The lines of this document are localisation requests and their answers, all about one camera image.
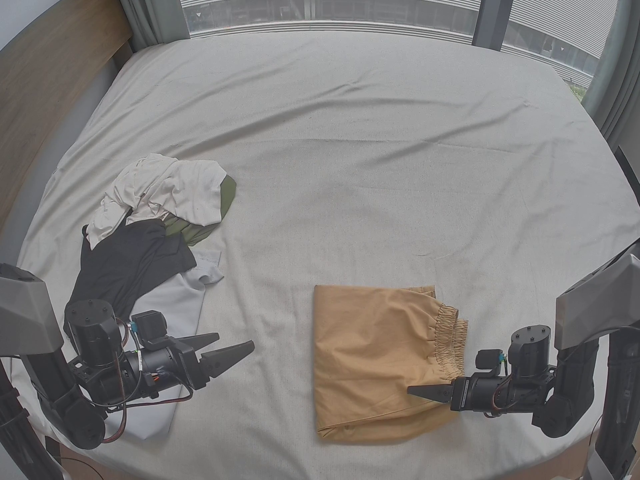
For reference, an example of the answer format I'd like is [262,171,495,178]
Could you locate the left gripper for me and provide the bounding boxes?
[136,333,255,391]

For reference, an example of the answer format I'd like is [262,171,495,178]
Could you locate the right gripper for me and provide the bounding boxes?
[450,375,511,413]

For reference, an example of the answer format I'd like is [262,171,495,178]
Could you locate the tan shorts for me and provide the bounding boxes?
[312,284,469,444]

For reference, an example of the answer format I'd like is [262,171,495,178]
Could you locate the bed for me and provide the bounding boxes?
[0,0,640,480]

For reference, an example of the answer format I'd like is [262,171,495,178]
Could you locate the pale grey garment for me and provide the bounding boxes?
[97,250,223,441]

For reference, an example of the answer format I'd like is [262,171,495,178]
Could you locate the black garment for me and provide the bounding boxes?
[63,219,197,329]

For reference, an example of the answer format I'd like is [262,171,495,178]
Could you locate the green garment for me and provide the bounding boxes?
[162,175,237,246]

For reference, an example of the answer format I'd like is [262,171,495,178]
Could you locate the cream white garment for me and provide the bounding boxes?
[87,154,226,250]

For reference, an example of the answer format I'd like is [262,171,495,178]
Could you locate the grey-green curtain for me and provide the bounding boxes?
[582,0,640,144]
[107,0,193,53]

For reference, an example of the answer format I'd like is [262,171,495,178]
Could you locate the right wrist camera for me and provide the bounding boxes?
[476,349,504,372]

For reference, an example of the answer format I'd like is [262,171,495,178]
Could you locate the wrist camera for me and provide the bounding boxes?
[476,349,504,372]
[131,311,169,351]

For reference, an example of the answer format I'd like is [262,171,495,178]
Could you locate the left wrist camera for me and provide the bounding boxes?
[131,311,169,351]

